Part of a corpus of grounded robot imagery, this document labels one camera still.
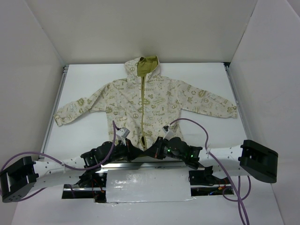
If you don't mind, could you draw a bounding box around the cream green printed hooded jacket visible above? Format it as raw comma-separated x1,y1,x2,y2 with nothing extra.
54,56,237,150

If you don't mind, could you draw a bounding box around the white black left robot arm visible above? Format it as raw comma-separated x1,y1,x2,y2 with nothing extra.
0,141,143,203

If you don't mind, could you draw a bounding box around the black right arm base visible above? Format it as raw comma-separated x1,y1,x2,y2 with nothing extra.
188,166,230,186

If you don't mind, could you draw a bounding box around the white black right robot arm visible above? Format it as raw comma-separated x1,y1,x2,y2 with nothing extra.
144,137,278,184

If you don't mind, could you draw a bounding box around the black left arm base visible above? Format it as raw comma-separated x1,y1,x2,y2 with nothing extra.
75,171,107,203

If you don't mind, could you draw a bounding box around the white foam board cover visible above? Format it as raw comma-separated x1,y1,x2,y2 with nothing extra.
106,168,192,203

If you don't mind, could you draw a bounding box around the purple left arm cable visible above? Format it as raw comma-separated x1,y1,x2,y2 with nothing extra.
0,120,118,200

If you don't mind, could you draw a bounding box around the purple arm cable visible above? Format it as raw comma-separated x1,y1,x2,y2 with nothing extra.
0,120,118,200
170,118,252,225

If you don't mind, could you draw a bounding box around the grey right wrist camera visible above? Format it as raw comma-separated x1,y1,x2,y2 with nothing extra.
162,126,175,140

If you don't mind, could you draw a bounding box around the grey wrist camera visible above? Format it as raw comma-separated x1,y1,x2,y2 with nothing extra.
162,126,175,140
116,127,130,145

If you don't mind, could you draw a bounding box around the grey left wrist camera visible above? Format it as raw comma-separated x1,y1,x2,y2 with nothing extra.
116,127,130,145

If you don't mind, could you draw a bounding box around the aluminium right frame rail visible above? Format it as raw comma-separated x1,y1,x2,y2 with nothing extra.
223,62,255,141

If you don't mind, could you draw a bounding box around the aluminium frame rail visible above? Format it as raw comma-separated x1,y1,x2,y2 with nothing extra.
40,65,69,153
223,62,255,141

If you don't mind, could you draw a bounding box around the aluminium left frame rail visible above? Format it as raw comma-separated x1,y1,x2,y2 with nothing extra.
40,65,69,153

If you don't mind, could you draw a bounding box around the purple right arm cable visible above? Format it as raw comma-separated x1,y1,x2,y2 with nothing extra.
170,118,252,225

